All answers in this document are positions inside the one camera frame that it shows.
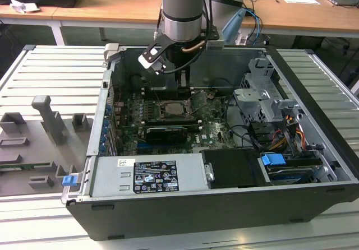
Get metal socket cover frame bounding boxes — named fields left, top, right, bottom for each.
left=190, top=89, right=210, bottom=115

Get black RAM slot bank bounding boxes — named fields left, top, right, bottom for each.
left=141, top=87, right=194, bottom=100
left=143, top=117, right=204, bottom=127

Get CPU socket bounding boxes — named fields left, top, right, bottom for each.
left=157, top=99, right=196, bottom=121

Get pale blue teach pendant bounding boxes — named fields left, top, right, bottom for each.
left=221, top=7, right=248, bottom=45

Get green motherboard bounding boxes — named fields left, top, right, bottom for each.
left=112, top=89, right=242, bottom=154

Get black graphics card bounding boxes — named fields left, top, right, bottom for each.
left=145, top=125, right=189, bottom=146

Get grey metal drive cage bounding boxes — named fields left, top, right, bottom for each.
left=232, top=58, right=304, bottom=125

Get black plastic shroud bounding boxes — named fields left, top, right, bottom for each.
left=201, top=148, right=270, bottom=189

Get white paper sheet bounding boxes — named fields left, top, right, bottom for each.
left=280, top=0, right=321, bottom=5

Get hard disk in blue carrier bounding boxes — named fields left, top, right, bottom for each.
left=259, top=152, right=324, bottom=185

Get grey power supply unit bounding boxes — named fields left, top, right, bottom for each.
left=89, top=152, right=214, bottom=198

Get crumpled white paper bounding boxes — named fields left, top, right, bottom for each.
left=9, top=0, right=40, bottom=14

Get black open PC case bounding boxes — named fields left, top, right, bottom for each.
left=61, top=43, right=359, bottom=242

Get blue plastic latch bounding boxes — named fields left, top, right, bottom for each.
left=62, top=174, right=78, bottom=187

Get grey flat laptop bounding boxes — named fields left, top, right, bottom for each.
left=323, top=0, right=359, bottom=8

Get grey parts rack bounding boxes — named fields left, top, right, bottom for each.
left=0, top=95, right=96, bottom=197

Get green RAM stick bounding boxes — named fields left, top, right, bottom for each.
left=0, top=163, right=52, bottom=170

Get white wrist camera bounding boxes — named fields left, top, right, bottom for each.
left=137, top=46, right=167, bottom=75

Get grey plastic case handle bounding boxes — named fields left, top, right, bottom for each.
left=103, top=43, right=122, bottom=63

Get blue cable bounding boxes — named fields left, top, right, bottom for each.
left=244, top=7, right=264, bottom=47

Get orange yellow wire bundle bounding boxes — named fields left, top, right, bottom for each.
left=270, top=115, right=308, bottom=151

